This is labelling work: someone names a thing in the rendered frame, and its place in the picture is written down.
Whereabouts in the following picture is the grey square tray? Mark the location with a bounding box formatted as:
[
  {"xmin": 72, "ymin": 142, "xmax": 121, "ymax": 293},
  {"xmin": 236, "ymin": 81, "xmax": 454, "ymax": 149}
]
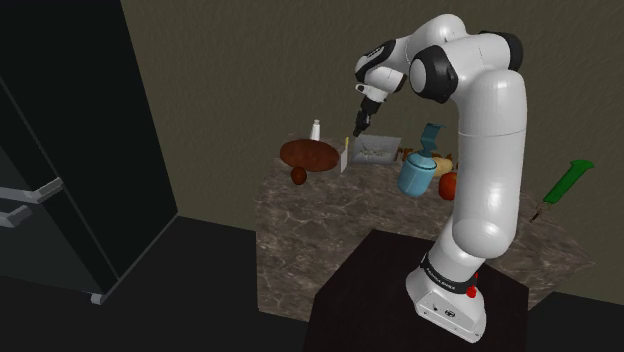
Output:
[{"xmin": 351, "ymin": 134, "xmax": 403, "ymax": 166}]

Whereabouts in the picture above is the brown round plate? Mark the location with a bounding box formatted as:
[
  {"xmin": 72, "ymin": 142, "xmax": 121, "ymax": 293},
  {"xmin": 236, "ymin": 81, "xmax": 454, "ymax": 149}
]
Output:
[{"xmin": 279, "ymin": 139, "xmax": 340, "ymax": 173}]

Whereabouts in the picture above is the blue spray bottle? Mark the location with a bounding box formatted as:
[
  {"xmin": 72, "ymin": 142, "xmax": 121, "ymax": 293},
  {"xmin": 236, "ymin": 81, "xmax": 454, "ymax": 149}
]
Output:
[{"xmin": 397, "ymin": 123, "xmax": 446, "ymax": 198}]

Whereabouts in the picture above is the yellow potato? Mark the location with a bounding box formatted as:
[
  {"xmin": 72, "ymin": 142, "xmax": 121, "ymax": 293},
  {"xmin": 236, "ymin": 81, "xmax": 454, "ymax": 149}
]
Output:
[{"xmin": 431, "ymin": 155, "xmax": 455, "ymax": 179}]

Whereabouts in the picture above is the red apple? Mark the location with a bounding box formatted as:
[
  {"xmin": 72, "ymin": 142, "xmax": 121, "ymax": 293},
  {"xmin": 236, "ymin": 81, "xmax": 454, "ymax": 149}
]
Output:
[{"xmin": 438, "ymin": 171, "xmax": 459, "ymax": 202}]

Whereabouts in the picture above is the dark robot stand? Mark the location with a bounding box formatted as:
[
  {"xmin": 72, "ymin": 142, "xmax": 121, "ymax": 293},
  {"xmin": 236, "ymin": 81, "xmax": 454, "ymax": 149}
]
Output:
[{"xmin": 303, "ymin": 228, "xmax": 530, "ymax": 352}]

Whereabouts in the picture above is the black refrigerator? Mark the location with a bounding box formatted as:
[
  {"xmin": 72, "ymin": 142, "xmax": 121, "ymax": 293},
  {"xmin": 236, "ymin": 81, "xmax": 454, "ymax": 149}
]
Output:
[{"xmin": 0, "ymin": 0, "xmax": 179, "ymax": 306}]

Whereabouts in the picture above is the white spatula with yellow handle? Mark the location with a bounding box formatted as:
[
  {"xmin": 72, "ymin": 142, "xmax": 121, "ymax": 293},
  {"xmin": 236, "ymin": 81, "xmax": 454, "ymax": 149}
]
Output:
[{"xmin": 339, "ymin": 136, "xmax": 351, "ymax": 174}]

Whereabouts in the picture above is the green handled knife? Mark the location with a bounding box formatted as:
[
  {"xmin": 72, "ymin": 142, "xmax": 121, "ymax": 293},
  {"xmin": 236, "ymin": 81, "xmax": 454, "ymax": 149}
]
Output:
[{"xmin": 529, "ymin": 159, "xmax": 596, "ymax": 224}]

